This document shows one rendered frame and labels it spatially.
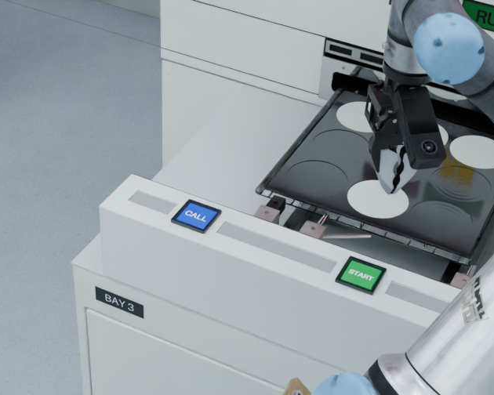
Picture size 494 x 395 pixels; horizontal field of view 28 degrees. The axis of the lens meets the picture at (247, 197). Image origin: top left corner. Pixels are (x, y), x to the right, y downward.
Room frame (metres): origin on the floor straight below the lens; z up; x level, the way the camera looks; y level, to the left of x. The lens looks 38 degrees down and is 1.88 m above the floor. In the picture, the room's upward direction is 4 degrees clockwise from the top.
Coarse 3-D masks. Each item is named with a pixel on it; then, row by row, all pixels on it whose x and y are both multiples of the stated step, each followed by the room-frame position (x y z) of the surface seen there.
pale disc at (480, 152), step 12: (456, 144) 1.44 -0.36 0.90; (468, 144) 1.44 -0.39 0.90; (480, 144) 1.44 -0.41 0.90; (492, 144) 1.45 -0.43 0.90; (456, 156) 1.40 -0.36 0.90; (468, 156) 1.41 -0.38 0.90; (480, 156) 1.41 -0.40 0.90; (492, 156) 1.41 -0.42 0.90; (480, 168) 1.37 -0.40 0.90; (492, 168) 1.38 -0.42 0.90
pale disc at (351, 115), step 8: (344, 104) 1.55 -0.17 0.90; (352, 104) 1.55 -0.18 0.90; (360, 104) 1.55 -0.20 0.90; (344, 112) 1.52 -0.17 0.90; (352, 112) 1.52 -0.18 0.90; (360, 112) 1.52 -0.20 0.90; (344, 120) 1.49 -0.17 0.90; (352, 120) 1.50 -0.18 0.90; (360, 120) 1.50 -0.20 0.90; (352, 128) 1.47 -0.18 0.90; (360, 128) 1.47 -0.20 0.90; (368, 128) 1.47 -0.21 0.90
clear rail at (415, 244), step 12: (264, 192) 1.27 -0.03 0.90; (276, 192) 1.27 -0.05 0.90; (288, 204) 1.25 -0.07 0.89; (300, 204) 1.24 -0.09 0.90; (336, 216) 1.21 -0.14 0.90; (348, 216) 1.21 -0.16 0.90; (360, 228) 1.20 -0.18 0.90; (372, 228) 1.19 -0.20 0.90; (396, 240) 1.17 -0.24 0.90; (408, 240) 1.17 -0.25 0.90; (432, 252) 1.15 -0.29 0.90; (444, 252) 1.14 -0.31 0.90; (468, 264) 1.12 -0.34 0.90
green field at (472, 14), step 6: (468, 6) 1.55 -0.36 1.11; (474, 6) 1.55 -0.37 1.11; (480, 6) 1.55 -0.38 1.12; (486, 6) 1.54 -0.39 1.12; (468, 12) 1.55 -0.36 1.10; (474, 12) 1.55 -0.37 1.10; (480, 12) 1.54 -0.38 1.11; (486, 12) 1.54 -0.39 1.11; (492, 12) 1.54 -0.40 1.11; (474, 18) 1.55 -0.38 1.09; (480, 18) 1.54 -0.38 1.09; (486, 18) 1.54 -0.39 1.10; (492, 18) 1.53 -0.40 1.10; (480, 24) 1.54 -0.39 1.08; (486, 24) 1.54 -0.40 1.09; (492, 24) 1.53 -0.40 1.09
